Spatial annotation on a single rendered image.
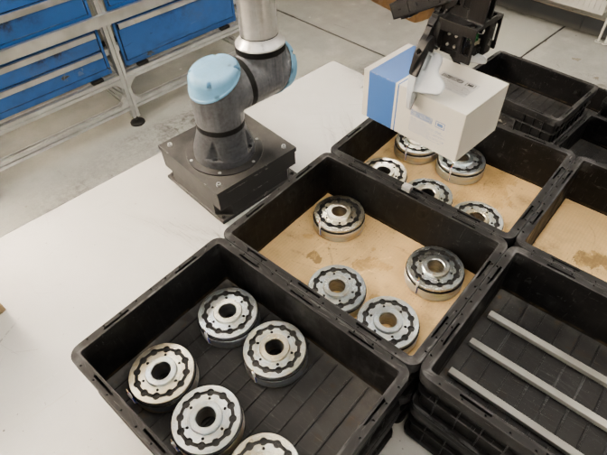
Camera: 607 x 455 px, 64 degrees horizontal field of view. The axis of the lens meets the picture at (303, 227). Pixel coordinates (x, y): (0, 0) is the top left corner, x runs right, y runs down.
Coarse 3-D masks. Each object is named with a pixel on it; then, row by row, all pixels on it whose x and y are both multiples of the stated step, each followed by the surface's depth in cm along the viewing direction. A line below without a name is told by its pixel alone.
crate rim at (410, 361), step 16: (320, 160) 97; (336, 160) 97; (304, 176) 95; (368, 176) 93; (272, 192) 91; (400, 192) 90; (256, 208) 89; (432, 208) 87; (240, 224) 86; (464, 224) 84; (240, 240) 83; (496, 240) 81; (256, 256) 81; (496, 256) 79; (480, 272) 77; (320, 304) 74; (464, 304) 73; (352, 320) 72; (448, 320) 71; (368, 336) 70; (400, 352) 68; (416, 352) 68; (416, 368) 68
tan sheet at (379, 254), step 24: (312, 216) 100; (288, 240) 96; (312, 240) 96; (360, 240) 95; (384, 240) 95; (408, 240) 95; (288, 264) 92; (312, 264) 92; (336, 264) 92; (360, 264) 91; (384, 264) 91; (384, 288) 87; (408, 288) 87; (432, 312) 84
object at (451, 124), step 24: (408, 48) 85; (384, 72) 80; (408, 72) 80; (456, 72) 79; (480, 72) 79; (384, 96) 81; (432, 96) 75; (456, 96) 75; (480, 96) 74; (504, 96) 78; (384, 120) 84; (408, 120) 80; (432, 120) 76; (456, 120) 73; (480, 120) 76; (432, 144) 79; (456, 144) 75
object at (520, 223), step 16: (496, 128) 103; (512, 128) 102; (336, 144) 100; (544, 144) 98; (352, 160) 97; (384, 176) 93; (560, 176) 91; (416, 192) 90; (544, 192) 88; (448, 208) 87; (528, 208) 86; (480, 224) 84; (512, 240) 82
